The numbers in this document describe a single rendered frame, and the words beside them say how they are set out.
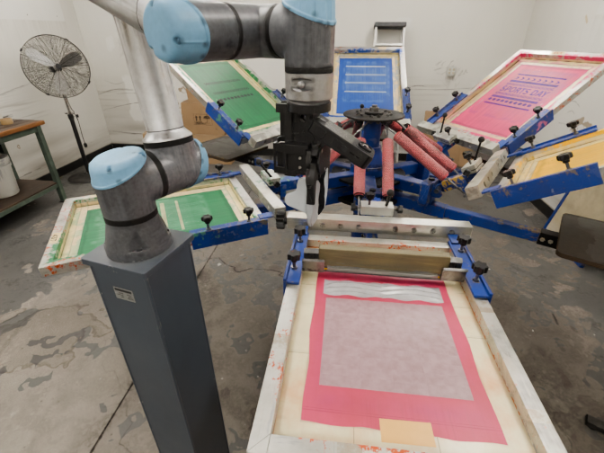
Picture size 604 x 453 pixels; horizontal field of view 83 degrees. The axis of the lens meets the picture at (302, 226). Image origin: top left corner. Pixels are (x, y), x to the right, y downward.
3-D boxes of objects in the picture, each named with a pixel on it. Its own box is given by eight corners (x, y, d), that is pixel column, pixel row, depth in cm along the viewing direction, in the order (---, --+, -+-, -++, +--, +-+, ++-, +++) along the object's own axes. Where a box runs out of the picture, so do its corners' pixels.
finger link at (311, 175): (310, 199, 62) (314, 150, 59) (319, 200, 61) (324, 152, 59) (301, 205, 58) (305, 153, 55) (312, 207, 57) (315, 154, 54)
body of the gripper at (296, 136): (288, 163, 66) (288, 96, 60) (333, 168, 63) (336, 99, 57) (273, 176, 59) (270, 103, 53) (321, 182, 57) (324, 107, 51)
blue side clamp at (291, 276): (299, 297, 107) (298, 279, 103) (283, 297, 107) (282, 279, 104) (308, 245, 133) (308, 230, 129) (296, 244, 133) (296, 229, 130)
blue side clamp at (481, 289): (486, 312, 101) (493, 294, 98) (469, 311, 102) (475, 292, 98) (458, 255, 127) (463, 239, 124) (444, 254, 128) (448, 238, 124)
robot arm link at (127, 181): (91, 211, 79) (72, 154, 72) (145, 192, 88) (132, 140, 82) (119, 226, 73) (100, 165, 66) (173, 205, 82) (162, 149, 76)
